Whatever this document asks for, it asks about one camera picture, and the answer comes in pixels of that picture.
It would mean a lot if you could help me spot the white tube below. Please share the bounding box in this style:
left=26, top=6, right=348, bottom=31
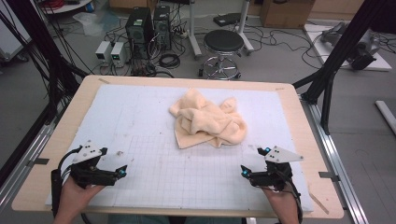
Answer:
left=375, top=99, right=396, bottom=135

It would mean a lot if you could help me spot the white panel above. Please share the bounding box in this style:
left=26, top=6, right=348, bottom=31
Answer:
left=0, top=0, right=33, bottom=62

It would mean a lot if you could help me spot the coiled black cable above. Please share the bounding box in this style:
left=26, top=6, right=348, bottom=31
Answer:
left=158, top=52, right=182, bottom=70

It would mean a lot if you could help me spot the thin wooden stick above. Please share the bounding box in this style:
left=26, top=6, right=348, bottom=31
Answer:
left=307, top=186, right=330, bottom=216

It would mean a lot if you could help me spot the white power supply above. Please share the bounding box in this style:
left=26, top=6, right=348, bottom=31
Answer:
left=94, top=40, right=113, bottom=63
left=109, top=41, right=131, bottom=68

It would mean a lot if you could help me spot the white grid mat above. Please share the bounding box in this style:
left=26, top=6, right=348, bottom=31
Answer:
left=45, top=83, right=315, bottom=213

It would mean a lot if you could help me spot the flat black device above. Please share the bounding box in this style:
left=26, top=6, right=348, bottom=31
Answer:
left=213, top=12, right=244, bottom=28

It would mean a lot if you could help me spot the slim black computer tower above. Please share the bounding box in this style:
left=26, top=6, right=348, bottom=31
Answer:
left=153, top=5, right=173, bottom=51

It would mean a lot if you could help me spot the black metal frame post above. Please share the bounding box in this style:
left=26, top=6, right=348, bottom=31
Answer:
left=291, top=0, right=396, bottom=135
left=5, top=0, right=90, bottom=126

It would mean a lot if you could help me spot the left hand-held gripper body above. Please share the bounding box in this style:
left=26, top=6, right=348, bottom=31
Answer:
left=69, top=140, right=115, bottom=189

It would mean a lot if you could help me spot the aluminium rail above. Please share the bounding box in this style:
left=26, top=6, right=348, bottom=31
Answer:
left=300, top=94, right=370, bottom=224
left=0, top=122, right=58, bottom=213

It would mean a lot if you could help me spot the person's right hand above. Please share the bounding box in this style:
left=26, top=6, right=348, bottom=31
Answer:
left=262, top=184, right=301, bottom=219

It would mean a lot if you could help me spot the black floor cable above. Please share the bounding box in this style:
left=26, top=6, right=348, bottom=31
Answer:
left=247, top=23, right=325, bottom=70

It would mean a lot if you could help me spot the white round table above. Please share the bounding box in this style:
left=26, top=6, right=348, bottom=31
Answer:
left=39, top=0, right=94, bottom=15

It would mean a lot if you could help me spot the black round stool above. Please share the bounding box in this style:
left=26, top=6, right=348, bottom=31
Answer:
left=199, top=29, right=246, bottom=80

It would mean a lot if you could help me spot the cream towel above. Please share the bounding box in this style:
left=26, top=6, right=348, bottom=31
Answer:
left=168, top=88, right=248, bottom=149

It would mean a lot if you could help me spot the clear plastic bag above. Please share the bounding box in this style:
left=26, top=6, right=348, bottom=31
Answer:
left=72, top=11, right=106, bottom=37

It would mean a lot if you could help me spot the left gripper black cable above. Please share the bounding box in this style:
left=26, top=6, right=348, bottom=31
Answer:
left=50, top=146, right=84, bottom=219

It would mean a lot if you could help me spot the person's left hand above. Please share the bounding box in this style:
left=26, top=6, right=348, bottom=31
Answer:
left=57, top=177, right=106, bottom=215

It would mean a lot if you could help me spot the white floor board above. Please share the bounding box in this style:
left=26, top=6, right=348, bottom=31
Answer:
left=303, top=22, right=393, bottom=73

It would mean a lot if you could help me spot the white table leg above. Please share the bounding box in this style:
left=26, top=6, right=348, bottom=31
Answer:
left=234, top=0, right=256, bottom=57
left=188, top=0, right=204, bottom=61

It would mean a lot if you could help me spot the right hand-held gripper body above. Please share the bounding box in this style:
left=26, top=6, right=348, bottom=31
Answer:
left=249, top=145, right=304, bottom=191

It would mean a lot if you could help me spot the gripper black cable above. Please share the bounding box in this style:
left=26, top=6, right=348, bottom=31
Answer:
left=50, top=146, right=84, bottom=219
left=274, top=169, right=304, bottom=224

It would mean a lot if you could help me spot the cardboard box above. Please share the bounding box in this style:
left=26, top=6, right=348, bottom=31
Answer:
left=259, top=0, right=317, bottom=30

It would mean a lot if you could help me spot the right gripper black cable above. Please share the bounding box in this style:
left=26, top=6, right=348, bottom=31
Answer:
left=274, top=169, right=304, bottom=224

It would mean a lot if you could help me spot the large black computer tower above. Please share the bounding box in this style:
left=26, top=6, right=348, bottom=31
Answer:
left=124, top=7, right=155, bottom=61

